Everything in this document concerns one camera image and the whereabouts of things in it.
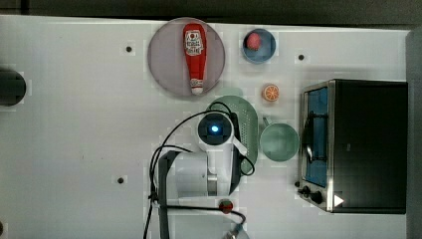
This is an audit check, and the mint green cup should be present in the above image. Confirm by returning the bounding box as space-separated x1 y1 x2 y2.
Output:
260 117 300 162

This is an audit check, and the black cylinder cup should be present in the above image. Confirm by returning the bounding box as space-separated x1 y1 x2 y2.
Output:
0 71 27 107

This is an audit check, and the red ketchup bottle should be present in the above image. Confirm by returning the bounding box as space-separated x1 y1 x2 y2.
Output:
183 23 207 95

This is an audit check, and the orange slice toy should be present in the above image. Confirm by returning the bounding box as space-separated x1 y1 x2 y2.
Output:
262 84 280 102

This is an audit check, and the black cable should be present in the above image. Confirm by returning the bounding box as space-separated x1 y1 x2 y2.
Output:
142 101 257 239

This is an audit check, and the grey round plate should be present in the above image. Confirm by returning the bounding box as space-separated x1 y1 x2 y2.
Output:
147 17 225 97

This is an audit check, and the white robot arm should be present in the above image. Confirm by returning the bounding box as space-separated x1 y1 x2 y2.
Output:
150 110 248 239

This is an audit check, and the black toaster oven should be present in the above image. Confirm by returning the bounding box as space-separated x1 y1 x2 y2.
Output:
296 79 408 214

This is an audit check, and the mint green oval strainer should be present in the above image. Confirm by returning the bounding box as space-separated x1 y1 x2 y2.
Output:
209 88 259 164

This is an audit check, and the pink toy strawberry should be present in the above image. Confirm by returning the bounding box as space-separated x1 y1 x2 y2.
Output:
246 32 261 51

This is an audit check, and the blue bowl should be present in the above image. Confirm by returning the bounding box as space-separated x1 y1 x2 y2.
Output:
242 29 277 64

